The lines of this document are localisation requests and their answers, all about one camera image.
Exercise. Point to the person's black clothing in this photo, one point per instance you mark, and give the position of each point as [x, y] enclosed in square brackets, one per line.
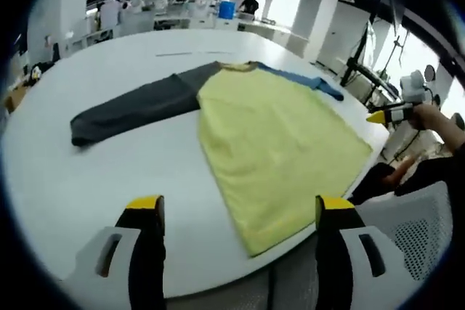
[432, 174]

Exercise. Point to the slim white pillar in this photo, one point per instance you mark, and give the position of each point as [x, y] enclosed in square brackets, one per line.
[315, 19]

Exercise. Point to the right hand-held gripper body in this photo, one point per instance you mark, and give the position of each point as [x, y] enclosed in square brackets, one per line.
[413, 86]

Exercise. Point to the black tripod stand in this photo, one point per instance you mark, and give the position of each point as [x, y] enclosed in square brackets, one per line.
[357, 67]

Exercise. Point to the cardboard box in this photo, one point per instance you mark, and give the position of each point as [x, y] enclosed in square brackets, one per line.
[14, 99]

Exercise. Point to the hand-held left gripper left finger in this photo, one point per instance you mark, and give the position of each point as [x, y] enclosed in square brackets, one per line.
[145, 252]

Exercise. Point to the blue barrel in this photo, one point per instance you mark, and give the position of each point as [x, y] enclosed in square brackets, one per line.
[226, 10]

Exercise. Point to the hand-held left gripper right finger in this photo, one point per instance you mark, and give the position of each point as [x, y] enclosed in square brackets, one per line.
[338, 259]

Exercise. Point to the white lab counter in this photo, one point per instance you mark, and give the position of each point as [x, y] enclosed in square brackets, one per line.
[269, 36]

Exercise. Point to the person's right hand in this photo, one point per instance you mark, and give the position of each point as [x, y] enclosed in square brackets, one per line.
[427, 117]

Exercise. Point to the yellow grey blue garment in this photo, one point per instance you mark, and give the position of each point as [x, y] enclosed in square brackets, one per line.
[272, 135]

